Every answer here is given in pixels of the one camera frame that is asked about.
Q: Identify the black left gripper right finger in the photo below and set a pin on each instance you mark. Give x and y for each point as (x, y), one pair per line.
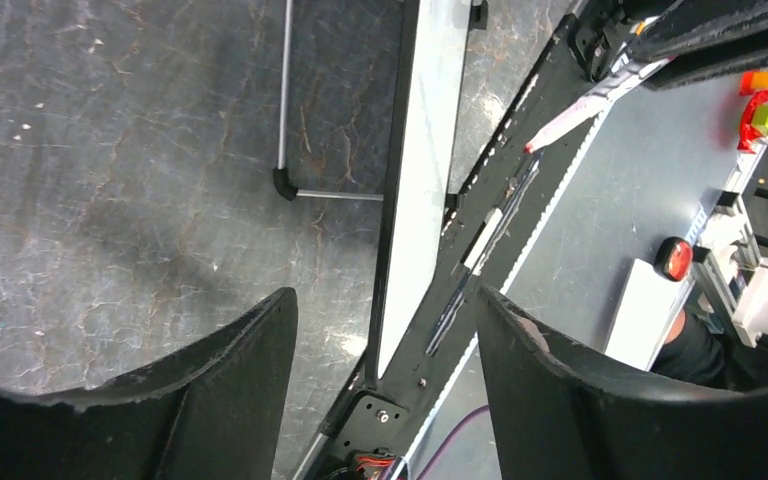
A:
(562, 410)

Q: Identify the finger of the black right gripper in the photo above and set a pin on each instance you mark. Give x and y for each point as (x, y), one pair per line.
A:
(702, 40)

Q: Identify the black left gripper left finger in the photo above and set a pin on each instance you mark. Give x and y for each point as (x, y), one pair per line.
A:
(210, 410)

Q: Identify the red whiteboard marker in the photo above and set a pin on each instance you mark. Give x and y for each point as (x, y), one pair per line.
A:
(603, 95)

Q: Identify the small white whiteboard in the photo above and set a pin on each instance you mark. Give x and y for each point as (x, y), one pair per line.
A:
(415, 197)

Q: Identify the toothed light blue strip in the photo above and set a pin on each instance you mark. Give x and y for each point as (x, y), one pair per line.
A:
(522, 254)

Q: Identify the person in black shirt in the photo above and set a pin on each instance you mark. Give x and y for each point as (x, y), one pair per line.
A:
(691, 353)

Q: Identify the red emergency stop button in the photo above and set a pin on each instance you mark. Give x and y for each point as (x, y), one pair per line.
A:
(674, 259)

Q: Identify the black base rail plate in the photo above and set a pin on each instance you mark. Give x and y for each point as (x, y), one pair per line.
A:
(496, 212)

